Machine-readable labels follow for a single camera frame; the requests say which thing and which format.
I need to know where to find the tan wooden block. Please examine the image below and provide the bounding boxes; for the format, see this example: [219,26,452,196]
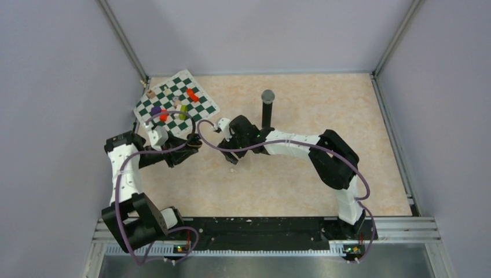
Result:
[146,90,156,99]

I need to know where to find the grey cylinder piece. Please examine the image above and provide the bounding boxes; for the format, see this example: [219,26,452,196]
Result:
[173,96,181,107]

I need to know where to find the green white chessboard mat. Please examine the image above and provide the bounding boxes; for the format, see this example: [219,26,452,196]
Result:
[133,69,221,136]

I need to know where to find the red block long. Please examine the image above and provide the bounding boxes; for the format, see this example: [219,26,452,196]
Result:
[186,88,199,103]

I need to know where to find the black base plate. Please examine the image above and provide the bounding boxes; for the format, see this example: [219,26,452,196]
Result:
[184,217,378,251]

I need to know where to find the right corner post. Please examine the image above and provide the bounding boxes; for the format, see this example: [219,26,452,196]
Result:
[372,0,426,78]

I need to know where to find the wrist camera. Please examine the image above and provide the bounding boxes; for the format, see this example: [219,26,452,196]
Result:
[215,118,232,141]
[147,126,169,151]

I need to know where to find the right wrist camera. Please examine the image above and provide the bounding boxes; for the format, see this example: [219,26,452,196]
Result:
[215,118,232,141]

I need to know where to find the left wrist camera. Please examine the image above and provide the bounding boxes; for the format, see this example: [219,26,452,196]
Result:
[147,126,169,151]

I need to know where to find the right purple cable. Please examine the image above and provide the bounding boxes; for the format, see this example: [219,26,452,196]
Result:
[197,120,378,264]

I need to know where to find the red block small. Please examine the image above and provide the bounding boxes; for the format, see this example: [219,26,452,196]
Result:
[159,109,168,123]

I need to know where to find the purple block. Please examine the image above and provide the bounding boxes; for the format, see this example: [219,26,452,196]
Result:
[150,106,162,116]

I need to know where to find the black earbud case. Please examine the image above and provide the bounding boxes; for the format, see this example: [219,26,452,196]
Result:
[186,133,203,149]

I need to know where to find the corner post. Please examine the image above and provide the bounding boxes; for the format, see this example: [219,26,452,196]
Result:
[96,0,149,82]
[372,0,426,78]

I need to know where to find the left corner post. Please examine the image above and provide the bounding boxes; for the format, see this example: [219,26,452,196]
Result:
[96,0,149,82]

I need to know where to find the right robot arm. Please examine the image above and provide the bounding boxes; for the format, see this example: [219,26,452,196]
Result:
[213,115,365,239]

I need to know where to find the yellow-green block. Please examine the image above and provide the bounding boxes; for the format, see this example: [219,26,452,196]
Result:
[179,105,188,120]

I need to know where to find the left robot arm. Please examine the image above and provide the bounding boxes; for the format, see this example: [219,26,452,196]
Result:
[101,131,202,253]

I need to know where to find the black microphone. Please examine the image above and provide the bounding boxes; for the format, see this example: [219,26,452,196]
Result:
[261,89,275,128]

